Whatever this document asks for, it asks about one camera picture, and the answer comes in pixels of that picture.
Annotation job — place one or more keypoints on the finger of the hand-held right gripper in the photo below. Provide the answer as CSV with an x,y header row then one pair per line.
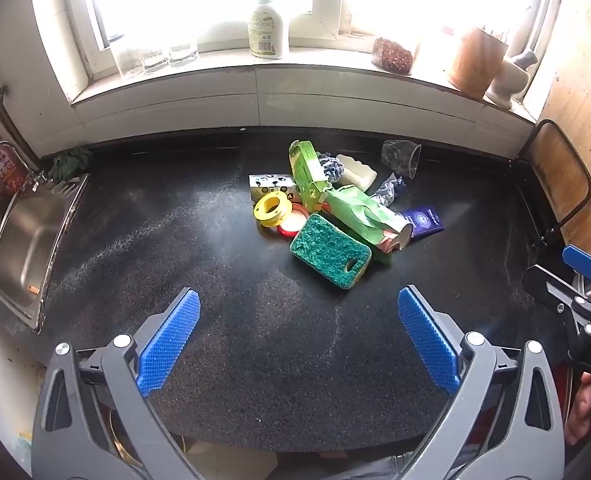
x,y
550,285
583,262

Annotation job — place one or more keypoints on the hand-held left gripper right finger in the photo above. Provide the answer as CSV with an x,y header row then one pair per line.
x,y
425,340

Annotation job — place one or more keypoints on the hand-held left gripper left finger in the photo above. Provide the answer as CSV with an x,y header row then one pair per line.
x,y
170,340

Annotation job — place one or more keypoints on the person's right hand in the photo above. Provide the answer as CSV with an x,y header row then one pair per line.
x,y
585,405

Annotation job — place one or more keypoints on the dark blue packet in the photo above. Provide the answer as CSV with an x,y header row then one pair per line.
x,y
425,220

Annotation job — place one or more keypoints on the green scouring sponge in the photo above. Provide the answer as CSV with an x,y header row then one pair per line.
x,y
325,250

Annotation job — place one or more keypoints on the crumpled green carton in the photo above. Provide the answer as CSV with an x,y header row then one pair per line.
x,y
365,212

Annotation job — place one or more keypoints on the large silver blue foil wrapper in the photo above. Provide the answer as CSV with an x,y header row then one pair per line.
x,y
388,190

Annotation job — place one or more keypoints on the yellow tape spool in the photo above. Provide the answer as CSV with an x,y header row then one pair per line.
x,y
263,212

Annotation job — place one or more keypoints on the steel sink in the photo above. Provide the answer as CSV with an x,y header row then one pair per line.
x,y
25,250

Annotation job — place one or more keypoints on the red rimmed lid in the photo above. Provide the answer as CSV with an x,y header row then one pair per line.
x,y
295,222

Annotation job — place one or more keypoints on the wooden board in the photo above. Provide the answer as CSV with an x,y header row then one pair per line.
x,y
583,85

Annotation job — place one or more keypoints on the white foam block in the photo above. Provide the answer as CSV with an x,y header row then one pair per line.
x,y
358,172

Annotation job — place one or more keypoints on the clear plastic cup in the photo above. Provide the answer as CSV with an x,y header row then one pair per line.
x,y
400,157

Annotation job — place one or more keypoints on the white spotted box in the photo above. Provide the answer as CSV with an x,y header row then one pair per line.
x,y
270,182

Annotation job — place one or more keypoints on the white mortar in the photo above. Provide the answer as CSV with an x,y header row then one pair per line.
x,y
508,82

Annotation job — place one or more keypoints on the dark green cloth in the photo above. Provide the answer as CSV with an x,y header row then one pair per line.
x,y
72,162

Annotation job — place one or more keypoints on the green carton box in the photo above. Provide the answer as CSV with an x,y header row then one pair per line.
x,y
308,170

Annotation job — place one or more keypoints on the grey pestle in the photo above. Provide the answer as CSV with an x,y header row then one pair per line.
x,y
525,57

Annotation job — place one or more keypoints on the wooden utensil holder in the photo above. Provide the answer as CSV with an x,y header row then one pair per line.
x,y
475,62

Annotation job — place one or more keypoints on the red label bottle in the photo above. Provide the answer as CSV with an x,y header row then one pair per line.
x,y
9,170

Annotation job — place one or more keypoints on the jar of red spices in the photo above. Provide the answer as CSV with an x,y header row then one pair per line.
x,y
394,55

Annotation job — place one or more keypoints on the clear drinking glass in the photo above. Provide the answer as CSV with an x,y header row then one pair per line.
x,y
155,57
183,53

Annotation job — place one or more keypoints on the white detergent bottle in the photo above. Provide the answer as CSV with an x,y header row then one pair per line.
x,y
268,30

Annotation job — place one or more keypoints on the black metal frame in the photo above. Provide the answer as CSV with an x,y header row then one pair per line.
x,y
585,170

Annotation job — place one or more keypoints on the dark wall pipe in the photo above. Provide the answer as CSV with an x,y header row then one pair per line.
x,y
5,110

